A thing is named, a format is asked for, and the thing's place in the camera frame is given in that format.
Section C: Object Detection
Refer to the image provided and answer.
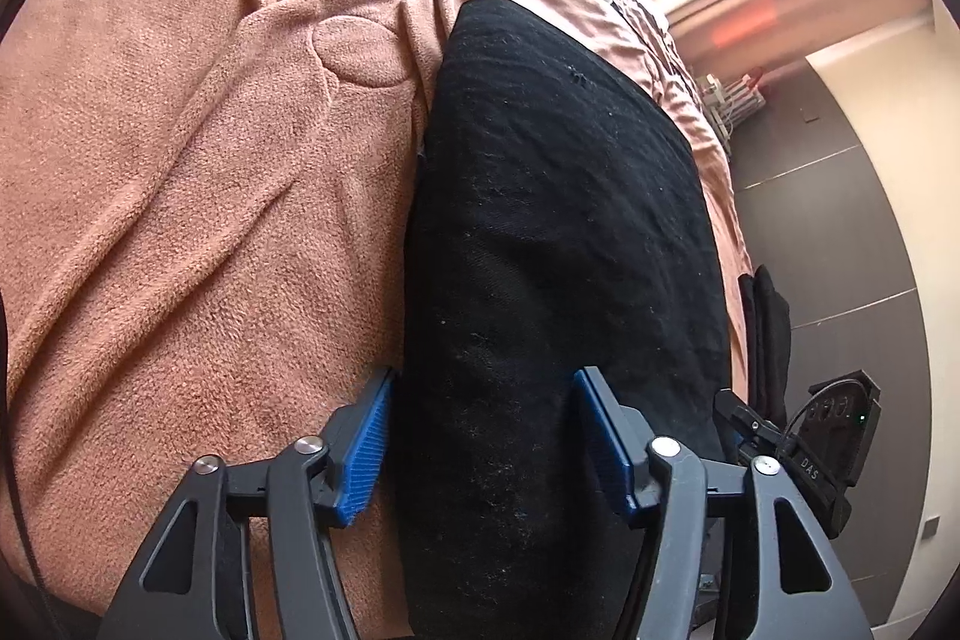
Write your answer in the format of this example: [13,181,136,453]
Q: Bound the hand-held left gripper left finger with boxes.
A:
[112,366,396,640]

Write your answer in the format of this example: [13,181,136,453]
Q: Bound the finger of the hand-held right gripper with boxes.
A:
[712,389,781,461]

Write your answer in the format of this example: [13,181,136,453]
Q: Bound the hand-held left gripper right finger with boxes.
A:
[572,366,875,640]

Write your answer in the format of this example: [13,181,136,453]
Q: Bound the black pants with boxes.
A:
[394,0,732,640]

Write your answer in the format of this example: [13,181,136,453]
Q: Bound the black folded garment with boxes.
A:
[737,265,792,431]

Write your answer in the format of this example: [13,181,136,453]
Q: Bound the brown fleece blanket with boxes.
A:
[0,0,755,640]

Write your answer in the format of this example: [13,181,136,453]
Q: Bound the red white striped rack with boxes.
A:
[716,72,767,124]

